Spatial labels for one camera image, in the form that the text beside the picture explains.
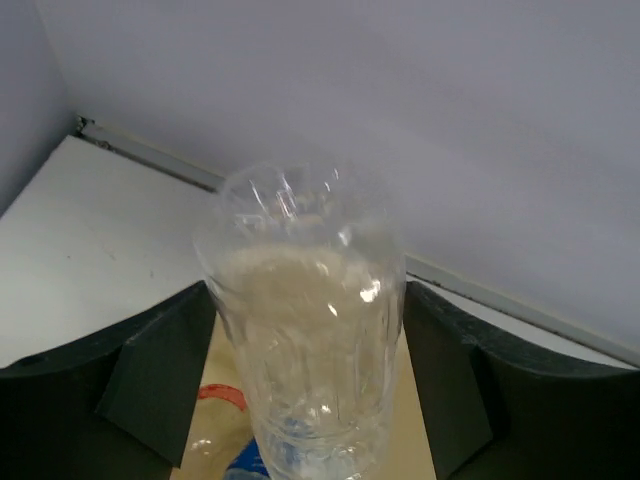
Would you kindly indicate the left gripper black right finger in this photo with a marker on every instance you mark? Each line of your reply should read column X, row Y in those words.
column 496, row 406

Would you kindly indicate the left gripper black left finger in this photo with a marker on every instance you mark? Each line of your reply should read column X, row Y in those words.
column 115, row 404

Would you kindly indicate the red cap red label bottle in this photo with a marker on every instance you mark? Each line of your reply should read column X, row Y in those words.
column 220, row 430

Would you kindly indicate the blue label bottle white cap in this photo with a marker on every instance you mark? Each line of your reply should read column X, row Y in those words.
column 274, row 452

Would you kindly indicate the clear crushed label-free bottle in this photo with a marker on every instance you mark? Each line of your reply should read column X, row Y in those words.
column 306, row 269

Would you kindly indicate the cream plastic waste bin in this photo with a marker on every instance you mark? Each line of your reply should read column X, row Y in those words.
column 409, row 455

